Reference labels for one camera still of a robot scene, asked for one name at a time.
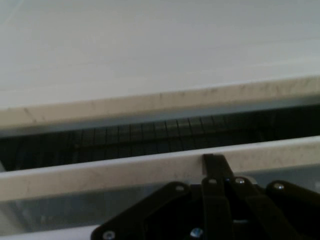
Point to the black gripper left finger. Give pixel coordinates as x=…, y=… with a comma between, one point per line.
x=212, y=190

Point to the cream Supor toaster oven body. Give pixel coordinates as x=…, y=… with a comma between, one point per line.
x=150, y=62

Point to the glass oven door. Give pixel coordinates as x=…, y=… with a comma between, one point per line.
x=62, y=210

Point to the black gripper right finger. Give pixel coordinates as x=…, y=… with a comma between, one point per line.
x=262, y=207

